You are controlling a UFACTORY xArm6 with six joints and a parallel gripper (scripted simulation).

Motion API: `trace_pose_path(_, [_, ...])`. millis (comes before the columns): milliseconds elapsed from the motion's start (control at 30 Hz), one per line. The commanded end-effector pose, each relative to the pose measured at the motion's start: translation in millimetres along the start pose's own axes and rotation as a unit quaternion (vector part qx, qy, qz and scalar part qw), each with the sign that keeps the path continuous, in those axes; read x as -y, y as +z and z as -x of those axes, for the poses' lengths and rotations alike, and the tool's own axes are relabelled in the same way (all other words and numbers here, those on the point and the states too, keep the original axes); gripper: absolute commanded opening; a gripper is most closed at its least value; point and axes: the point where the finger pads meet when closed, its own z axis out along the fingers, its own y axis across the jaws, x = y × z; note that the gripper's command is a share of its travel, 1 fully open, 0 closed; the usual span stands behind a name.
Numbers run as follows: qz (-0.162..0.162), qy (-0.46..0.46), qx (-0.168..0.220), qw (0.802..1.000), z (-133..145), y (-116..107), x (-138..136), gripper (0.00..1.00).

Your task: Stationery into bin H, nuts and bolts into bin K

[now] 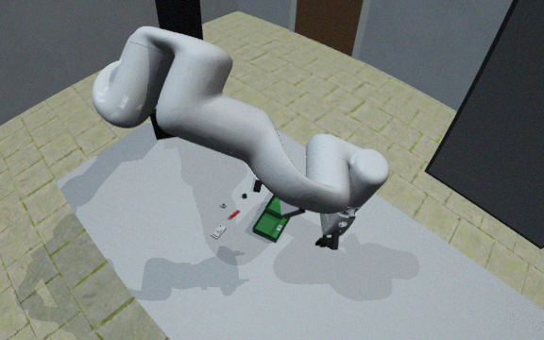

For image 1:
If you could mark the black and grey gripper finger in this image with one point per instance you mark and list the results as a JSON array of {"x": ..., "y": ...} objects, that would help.
[{"x": 332, "y": 243}]

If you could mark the white domino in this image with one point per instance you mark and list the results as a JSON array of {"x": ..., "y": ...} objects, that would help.
[{"x": 219, "y": 230}]

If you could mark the green three-compartment bin rack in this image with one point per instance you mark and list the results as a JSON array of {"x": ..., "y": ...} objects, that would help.
[{"x": 270, "y": 223}]

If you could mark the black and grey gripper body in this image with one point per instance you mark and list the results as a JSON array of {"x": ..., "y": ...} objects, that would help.
[{"x": 335, "y": 221}]

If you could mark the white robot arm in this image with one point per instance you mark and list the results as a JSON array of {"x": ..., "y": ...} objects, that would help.
[{"x": 191, "y": 106}]

